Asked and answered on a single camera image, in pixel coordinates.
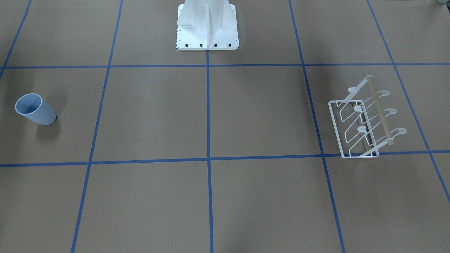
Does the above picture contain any light blue plastic cup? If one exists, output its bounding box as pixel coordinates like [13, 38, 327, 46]
[15, 93, 57, 125]

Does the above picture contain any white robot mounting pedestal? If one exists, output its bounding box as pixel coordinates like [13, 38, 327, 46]
[176, 0, 239, 51]

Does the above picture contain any white wire cup holder rack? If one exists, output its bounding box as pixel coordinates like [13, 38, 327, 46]
[328, 74, 407, 159]

